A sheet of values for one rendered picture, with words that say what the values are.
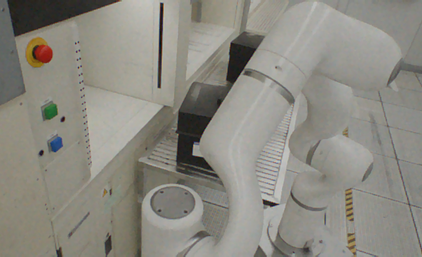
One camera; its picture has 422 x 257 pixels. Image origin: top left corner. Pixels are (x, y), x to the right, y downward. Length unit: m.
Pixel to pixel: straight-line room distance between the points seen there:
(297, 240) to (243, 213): 0.75
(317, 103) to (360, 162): 0.25
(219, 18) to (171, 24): 1.50
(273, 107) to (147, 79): 1.15
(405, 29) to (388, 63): 5.01
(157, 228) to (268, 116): 0.21
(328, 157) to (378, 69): 0.39
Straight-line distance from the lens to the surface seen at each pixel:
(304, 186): 1.04
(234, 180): 0.44
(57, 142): 0.96
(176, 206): 0.46
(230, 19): 2.89
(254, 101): 0.47
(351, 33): 0.59
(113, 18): 1.57
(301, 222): 1.11
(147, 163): 1.42
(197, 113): 1.28
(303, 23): 0.51
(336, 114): 0.78
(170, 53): 1.48
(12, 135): 0.85
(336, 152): 0.95
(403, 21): 5.61
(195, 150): 1.36
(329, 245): 1.27
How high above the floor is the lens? 1.66
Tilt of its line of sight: 33 degrees down
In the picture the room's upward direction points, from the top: 8 degrees clockwise
